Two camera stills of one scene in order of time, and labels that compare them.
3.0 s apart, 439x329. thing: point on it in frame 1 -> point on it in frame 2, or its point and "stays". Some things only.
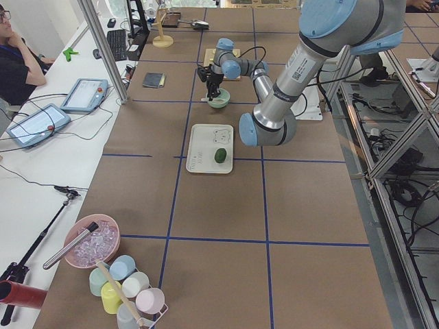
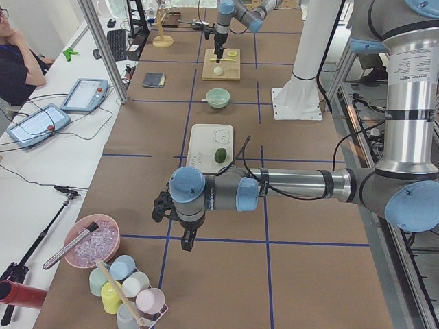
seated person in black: (20, 70) stays
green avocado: (220, 155) stays
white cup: (135, 284) stays
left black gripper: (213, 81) -> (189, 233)
